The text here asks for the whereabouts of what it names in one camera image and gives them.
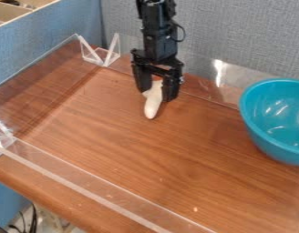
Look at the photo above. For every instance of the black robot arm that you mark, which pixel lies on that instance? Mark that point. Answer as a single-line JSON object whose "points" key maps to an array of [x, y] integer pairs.
{"points": [[157, 14]]}

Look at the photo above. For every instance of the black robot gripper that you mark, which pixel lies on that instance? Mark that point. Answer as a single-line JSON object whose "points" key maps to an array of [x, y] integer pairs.
{"points": [[157, 60]]}

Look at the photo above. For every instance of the white plush mushroom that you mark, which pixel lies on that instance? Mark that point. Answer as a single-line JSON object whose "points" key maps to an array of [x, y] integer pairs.
{"points": [[154, 99]]}

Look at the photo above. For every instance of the clear acrylic corner bracket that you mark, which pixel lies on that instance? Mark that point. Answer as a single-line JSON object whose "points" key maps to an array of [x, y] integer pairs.
{"points": [[101, 56]]}

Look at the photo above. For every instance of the clear acrylic back barrier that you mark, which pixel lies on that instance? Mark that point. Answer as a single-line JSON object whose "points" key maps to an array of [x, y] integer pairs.
{"points": [[216, 80]]}

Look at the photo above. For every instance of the blue plastic bowl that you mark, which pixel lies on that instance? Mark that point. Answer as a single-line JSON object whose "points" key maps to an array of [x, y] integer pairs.
{"points": [[269, 107]]}

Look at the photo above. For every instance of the clear acrylic barrier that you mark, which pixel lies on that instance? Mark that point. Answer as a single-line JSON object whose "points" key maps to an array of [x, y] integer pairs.
{"points": [[216, 80], [114, 197]]}

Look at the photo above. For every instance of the clear acrylic left bracket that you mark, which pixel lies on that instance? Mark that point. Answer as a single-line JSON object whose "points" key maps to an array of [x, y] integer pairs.
{"points": [[6, 136]]}

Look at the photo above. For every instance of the wooden shelf unit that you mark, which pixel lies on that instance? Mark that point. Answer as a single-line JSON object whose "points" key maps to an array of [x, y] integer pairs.
{"points": [[14, 9]]}

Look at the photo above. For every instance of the clear acrylic front barrier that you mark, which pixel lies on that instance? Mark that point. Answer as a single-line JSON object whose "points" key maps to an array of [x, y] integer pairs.
{"points": [[114, 197]]}

